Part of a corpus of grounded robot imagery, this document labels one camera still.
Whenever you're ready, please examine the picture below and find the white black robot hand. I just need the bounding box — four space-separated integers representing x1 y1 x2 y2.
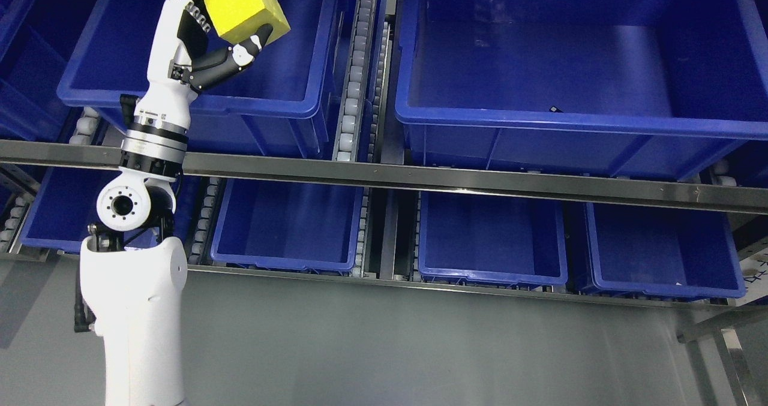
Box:
121 0 272 136

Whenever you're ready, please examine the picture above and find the yellow foam block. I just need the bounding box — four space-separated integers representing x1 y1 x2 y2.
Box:
203 0 291 45

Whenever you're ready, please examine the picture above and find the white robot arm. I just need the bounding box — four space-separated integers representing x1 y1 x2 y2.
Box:
79 87 194 405

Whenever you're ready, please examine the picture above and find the steel shelf rack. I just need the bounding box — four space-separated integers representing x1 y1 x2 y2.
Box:
0 0 768 311

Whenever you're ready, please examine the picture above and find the blue bin lower left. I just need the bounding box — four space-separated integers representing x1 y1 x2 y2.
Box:
21 167 201 254

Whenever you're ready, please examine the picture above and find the blue bin lower centre-left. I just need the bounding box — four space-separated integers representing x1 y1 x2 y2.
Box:
209 179 363 275

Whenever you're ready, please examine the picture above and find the blue bin lower centre-right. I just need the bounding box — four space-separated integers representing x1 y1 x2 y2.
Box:
418 192 568 288

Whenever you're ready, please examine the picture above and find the blue bin upper right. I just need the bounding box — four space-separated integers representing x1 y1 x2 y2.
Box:
394 0 766 181

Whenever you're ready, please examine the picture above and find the blue bin lower right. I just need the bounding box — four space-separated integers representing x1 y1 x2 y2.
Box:
564 203 746 302

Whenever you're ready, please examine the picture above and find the stainless steel table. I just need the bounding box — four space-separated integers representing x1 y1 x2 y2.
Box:
676 306 767 405

